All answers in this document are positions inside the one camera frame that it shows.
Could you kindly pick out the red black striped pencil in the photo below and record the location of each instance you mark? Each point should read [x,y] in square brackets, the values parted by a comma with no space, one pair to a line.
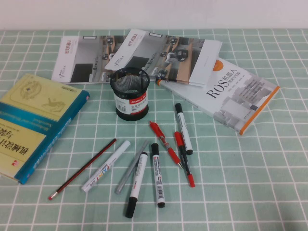
[83,169]

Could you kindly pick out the black mesh pen holder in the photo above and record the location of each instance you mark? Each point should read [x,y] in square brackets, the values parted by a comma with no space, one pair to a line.
[130,106]

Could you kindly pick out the red gel pen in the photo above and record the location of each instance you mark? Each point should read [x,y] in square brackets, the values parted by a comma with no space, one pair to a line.
[166,144]

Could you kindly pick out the grey pen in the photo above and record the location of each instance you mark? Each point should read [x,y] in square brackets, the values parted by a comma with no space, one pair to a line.
[125,178]

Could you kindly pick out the white marker with black cap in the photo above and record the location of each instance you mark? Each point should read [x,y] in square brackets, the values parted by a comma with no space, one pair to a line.
[184,130]
[158,175]
[137,183]

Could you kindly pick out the white robot brochure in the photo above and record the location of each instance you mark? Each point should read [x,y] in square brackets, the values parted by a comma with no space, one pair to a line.
[149,48]
[81,55]

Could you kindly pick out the white paint marker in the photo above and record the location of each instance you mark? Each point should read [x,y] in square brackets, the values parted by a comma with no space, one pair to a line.
[106,166]

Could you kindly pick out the red black double-ended marker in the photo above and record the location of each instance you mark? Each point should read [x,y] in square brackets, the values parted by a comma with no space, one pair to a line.
[191,180]

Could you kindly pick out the white ROS robot book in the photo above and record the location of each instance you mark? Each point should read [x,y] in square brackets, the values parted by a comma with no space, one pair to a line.
[240,96]

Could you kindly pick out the green checked tablecloth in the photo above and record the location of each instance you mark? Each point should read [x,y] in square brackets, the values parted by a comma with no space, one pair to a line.
[240,192]

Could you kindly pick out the yellow blue hardcover book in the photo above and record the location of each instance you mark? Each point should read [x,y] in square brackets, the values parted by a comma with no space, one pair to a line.
[36,115]

